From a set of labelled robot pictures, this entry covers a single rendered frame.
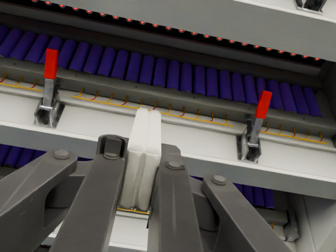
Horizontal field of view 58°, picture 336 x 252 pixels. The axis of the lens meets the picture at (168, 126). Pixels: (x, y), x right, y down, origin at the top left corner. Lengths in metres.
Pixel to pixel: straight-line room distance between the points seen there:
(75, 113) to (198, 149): 0.17
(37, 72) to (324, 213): 0.48
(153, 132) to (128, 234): 0.39
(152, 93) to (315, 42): 0.21
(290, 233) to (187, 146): 0.27
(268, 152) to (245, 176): 0.05
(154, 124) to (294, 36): 0.23
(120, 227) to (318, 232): 0.32
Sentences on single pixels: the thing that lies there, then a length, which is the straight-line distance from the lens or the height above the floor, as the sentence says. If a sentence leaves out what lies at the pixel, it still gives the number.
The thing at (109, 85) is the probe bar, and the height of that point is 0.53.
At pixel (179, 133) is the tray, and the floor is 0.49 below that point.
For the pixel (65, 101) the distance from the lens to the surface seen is 0.43.
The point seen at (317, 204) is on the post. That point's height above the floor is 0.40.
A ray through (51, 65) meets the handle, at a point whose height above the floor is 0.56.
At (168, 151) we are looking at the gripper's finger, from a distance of 0.15.
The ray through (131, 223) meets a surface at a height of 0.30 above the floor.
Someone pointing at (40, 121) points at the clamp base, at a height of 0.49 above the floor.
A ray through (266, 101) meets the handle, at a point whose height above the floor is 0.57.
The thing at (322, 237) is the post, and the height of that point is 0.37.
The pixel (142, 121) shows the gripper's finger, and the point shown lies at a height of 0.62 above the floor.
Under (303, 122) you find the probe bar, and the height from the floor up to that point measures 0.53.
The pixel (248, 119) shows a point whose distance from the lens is 0.44.
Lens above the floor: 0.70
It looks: 29 degrees down
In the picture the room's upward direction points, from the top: 13 degrees clockwise
